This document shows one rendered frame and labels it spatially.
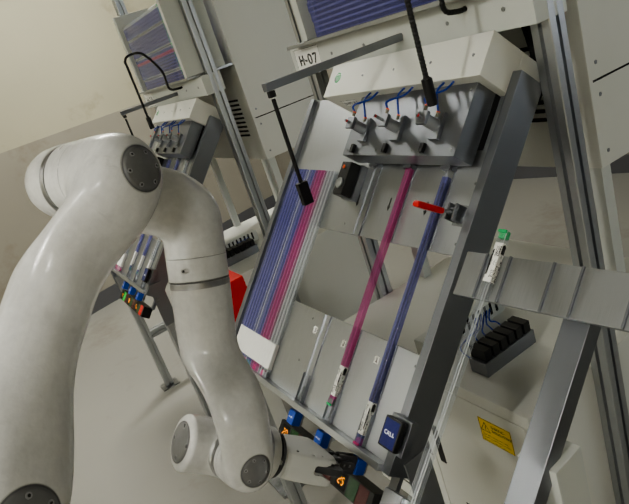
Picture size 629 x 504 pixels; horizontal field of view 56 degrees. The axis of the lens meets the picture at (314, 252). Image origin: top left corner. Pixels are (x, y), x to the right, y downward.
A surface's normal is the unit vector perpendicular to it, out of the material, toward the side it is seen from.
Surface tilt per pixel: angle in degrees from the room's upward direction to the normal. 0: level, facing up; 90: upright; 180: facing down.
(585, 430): 90
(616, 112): 90
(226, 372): 40
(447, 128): 47
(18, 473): 64
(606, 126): 90
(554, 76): 90
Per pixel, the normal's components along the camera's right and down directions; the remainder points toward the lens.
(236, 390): 0.31, -0.63
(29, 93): 0.69, 0.04
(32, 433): 0.68, -0.51
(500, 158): 0.51, 0.14
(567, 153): -0.80, 0.43
